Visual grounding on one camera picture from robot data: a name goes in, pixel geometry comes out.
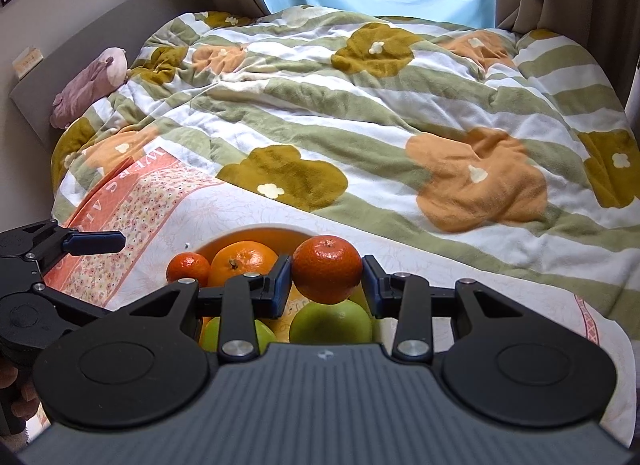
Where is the pink plush toy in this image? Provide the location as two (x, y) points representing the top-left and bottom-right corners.
(50, 46), (130, 129)

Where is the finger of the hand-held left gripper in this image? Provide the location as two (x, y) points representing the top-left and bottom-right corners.
(30, 281), (121, 327)
(0, 219), (127, 273)

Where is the pink bordered white cloth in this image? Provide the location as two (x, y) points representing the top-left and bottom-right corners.
(42, 145), (638, 451)

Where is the duck print bowl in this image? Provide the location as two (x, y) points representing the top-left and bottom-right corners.
(192, 226), (398, 353)

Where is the floral striped blanket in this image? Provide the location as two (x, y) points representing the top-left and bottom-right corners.
(50, 4), (640, 321)

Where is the large orange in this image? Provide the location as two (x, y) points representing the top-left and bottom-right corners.
(207, 241), (280, 288)

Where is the person's left hand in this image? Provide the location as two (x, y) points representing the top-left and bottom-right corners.
(0, 360), (40, 420)

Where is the grey bed headboard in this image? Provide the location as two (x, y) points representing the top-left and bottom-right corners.
(9, 0), (201, 146)

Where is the small mandarin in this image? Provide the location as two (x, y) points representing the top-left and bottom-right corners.
(166, 252), (212, 286)

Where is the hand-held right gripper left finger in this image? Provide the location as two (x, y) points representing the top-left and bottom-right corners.
(117, 254), (292, 362)

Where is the green apple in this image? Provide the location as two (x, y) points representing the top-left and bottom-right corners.
(200, 316), (278, 353)
(288, 297), (373, 345)

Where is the big mandarin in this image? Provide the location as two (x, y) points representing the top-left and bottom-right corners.
(291, 235), (364, 305)

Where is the small beige box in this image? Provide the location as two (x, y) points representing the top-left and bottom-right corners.
(12, 45), (45, 80)

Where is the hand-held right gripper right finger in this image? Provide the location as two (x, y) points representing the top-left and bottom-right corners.
(362, 254), (528, 362)

